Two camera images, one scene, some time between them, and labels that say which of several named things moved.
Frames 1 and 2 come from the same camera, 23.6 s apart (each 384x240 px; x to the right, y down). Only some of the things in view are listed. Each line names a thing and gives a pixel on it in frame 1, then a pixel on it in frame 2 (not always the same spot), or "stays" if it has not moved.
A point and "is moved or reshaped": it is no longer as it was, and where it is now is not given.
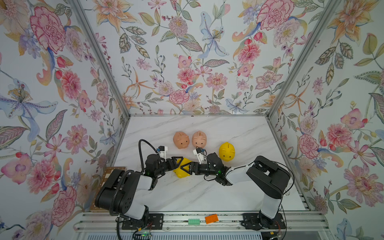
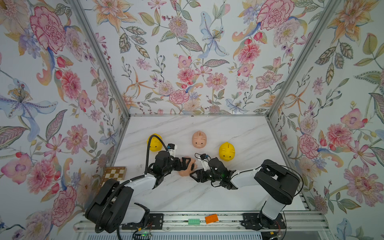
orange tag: (211, 219) stays
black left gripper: (172, 167) stays
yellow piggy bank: (179, 172) is moved or reshaped
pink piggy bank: (199, 139) stays
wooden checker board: (108, 171) stays
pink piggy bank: (181, 140) is moved or reshaped
